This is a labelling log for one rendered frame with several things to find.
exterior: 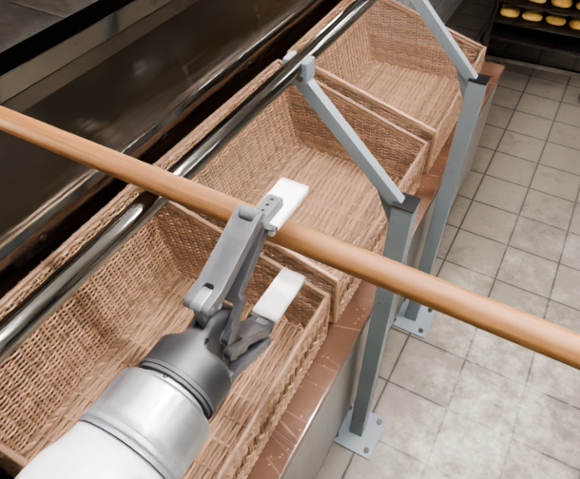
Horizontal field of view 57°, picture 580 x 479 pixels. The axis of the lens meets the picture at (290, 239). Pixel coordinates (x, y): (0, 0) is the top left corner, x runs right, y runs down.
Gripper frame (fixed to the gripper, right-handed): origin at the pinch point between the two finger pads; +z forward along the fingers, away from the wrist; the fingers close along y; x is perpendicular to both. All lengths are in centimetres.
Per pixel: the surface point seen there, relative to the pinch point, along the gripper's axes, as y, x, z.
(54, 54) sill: 2, -55, 20
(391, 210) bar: 25.2, 0.9, 35.7
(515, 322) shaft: -1.2, 23.1, -0.2
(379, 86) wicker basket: 60, -36, 130
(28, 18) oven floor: 1, -67, 25
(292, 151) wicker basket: 60, -44, 82
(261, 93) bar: 1.6, -18.6, 25.1
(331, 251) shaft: -1.2, 5.0, -0.4
